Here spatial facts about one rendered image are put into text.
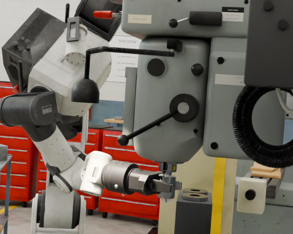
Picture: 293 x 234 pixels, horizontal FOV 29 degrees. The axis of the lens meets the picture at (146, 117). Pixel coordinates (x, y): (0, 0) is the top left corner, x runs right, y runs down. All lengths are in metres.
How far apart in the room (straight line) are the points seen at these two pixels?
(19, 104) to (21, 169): 5.02
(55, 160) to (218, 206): 1.61
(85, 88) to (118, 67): 9.44
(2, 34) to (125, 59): 2.58
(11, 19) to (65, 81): 9.99
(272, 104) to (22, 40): 0.86
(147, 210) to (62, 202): 4.11
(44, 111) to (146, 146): 0.41
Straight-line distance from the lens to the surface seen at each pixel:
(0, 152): 4.73
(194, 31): 1.39
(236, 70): 1.37
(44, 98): 1.73
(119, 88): 10.87
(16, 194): 6.81
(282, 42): 1.12
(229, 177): 3.25
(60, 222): 2.16
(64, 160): 1.84
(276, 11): 1.13
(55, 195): 2.14
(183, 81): 1.40
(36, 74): 1.79
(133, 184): 1.53
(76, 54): 1.70
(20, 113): 1.73
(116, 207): 6.34
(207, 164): 3.25
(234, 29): 1.38
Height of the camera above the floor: 1.50
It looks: 3 degrees down
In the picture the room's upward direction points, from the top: 4 degrees clockwise
